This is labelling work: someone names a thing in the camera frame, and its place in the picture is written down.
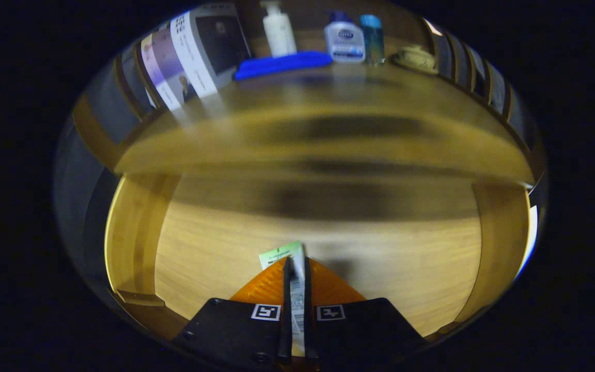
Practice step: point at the teal slim bottle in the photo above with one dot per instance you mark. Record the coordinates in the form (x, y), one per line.
(372, 39)

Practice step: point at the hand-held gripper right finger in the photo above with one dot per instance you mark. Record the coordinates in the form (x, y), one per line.
(310, 330)

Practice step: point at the purple book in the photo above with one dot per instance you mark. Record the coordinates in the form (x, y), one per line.
(166, 67)

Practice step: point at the beige lidded teacup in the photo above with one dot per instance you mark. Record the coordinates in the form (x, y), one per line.
(416, 59)

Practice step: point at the white bottle blue label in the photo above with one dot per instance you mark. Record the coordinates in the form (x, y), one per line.
(344, 44)

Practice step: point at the white thick book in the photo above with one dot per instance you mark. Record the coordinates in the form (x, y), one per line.
(194, 57)

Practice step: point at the white tube green label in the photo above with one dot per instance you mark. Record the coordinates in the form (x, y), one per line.
(283, 253)

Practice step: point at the brown wooden drawer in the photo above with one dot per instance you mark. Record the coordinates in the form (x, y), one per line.
(380, 258)

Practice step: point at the wooden countertop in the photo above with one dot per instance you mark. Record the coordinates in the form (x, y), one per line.
(328, 98)

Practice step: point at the blue folded cloth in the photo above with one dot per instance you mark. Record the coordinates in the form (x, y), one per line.
(282, 64)

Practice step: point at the brown wooden cabinet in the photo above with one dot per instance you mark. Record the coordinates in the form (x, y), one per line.
(308, 20)

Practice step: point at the white pump bottle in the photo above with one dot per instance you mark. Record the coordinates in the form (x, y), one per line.
(279, 33)

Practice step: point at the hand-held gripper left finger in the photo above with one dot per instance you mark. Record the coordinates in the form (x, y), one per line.
(287, 310)

